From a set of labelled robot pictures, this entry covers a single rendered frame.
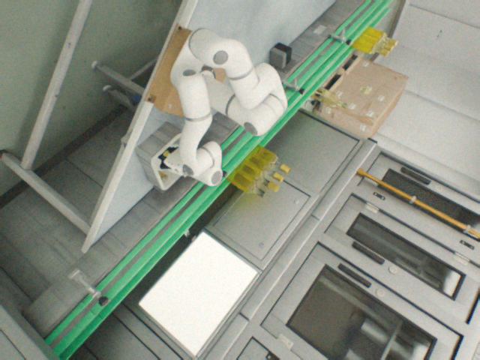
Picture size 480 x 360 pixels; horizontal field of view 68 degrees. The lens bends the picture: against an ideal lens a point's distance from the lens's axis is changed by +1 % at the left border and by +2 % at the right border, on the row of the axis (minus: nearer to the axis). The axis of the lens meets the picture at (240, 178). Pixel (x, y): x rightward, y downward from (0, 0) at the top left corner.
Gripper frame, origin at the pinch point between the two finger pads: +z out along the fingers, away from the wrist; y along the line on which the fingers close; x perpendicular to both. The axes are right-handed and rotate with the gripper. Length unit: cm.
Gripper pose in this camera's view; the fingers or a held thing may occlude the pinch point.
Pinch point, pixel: (164, 152)
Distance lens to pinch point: 141.1
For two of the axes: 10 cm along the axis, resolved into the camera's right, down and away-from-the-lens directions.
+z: -7.6, -3.4, 5.6
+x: -2.2, -6.7, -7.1
